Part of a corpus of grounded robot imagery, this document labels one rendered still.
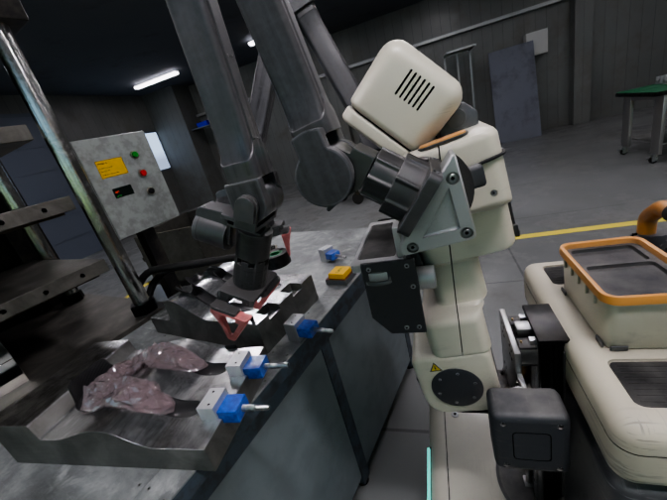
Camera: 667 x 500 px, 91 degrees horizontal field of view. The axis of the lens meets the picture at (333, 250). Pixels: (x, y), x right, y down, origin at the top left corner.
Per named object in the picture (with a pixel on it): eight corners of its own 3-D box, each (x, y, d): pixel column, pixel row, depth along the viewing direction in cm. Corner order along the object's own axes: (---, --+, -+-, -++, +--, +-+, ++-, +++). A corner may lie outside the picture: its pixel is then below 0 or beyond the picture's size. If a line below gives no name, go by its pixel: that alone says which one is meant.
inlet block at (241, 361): (295, 366, 72) (288, 346, 70) (288, 383, 68) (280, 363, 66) (243, 369, 76) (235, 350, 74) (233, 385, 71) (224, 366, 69)
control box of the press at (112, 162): (256, 383, 194) (147, 128, 143) (219, 426, 171) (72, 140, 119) (231, 377, 206) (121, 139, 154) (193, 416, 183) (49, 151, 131)
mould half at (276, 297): (319, 299, 104) (307, 261, 99) (268, 353, 84) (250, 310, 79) (214, 292, 130) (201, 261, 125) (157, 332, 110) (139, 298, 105)
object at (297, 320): (339, 333, 84) (334, 315, 82) (331, 346, 80) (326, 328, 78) (298, 329, 91) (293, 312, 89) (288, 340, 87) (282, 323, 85)
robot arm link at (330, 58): (304, -30, 76) (311, -1, 86) (255, 5, 78) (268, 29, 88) (398, 138, 77) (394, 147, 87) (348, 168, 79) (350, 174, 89)
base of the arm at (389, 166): (443, 178, 37) (440, 161, 47) (379, 148, 37) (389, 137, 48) (407, 239, 41) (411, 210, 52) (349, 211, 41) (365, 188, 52)
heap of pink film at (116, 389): (213, 357, 78) (201, 330, 75) (165, 423, 62) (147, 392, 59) (129, 363, 85) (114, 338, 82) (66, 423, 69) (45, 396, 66)
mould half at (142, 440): (271, 364, 80) (256, 326, 76) (215, 471, 56) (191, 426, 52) (114, 373, 93) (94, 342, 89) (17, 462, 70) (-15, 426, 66)
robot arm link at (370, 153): (386, 163, 41) (390, 156, 45) (313, 128, 41) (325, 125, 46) (355, 224, 45) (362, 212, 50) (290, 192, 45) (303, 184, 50)
